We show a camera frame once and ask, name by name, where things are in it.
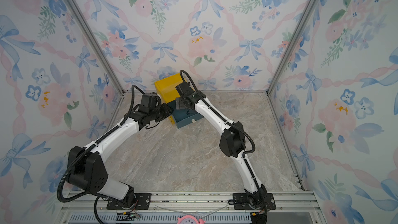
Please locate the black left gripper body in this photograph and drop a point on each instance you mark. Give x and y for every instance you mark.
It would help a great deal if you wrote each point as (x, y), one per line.
(162, 113)

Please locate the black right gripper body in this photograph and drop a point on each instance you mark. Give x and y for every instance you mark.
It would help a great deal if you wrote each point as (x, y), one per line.
(182, 101)

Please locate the teal blue drawer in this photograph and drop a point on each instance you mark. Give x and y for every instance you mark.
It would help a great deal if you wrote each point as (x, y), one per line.
(182, 118)

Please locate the yellow plastic drawer cabinet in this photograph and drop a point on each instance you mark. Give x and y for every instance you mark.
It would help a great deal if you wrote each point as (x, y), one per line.
(166, 88)

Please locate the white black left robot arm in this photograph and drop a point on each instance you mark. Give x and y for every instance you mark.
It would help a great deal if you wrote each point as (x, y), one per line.
(86, 172)

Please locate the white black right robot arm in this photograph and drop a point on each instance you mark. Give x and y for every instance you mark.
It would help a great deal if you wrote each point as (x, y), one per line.
(234, 143)

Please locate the pink round clock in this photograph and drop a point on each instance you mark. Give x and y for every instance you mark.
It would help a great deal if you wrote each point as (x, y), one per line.
(189, 219)

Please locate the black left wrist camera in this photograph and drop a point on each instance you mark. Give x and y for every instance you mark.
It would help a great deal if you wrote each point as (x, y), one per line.
(149, 101)

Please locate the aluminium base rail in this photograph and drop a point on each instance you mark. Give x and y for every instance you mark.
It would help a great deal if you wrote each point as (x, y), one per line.
(220, 207)

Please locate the aluminium corner frame post left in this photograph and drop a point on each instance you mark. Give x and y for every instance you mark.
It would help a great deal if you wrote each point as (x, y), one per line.
(90, 37)

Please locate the aluminium corner frame post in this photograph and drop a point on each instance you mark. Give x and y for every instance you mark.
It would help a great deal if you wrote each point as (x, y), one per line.
(296, 36)
(90, 37)

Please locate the aluminium corner frame post right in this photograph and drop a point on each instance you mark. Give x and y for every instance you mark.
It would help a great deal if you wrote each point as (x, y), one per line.
(296, 36)

